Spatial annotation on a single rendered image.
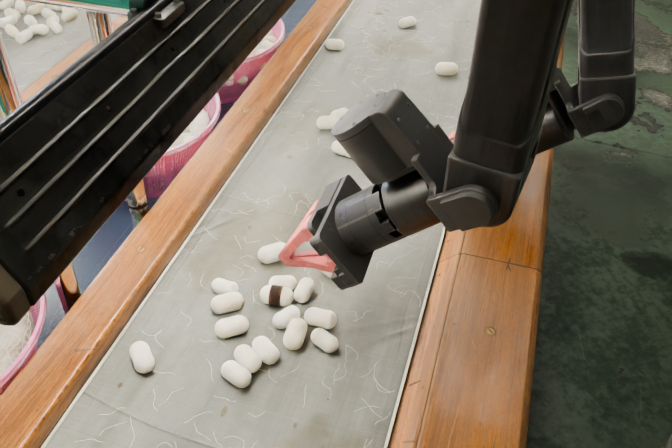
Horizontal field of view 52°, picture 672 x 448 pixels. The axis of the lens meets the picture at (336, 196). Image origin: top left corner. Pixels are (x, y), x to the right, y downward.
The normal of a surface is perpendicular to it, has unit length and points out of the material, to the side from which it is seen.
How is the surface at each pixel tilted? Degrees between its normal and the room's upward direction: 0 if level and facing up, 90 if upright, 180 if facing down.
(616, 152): 0
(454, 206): 97
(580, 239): 0
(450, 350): 0
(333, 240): 49
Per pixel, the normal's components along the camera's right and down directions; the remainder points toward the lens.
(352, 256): 0.74, -0.37
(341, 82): 0.02, -0.78
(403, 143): -0.45, 0.65
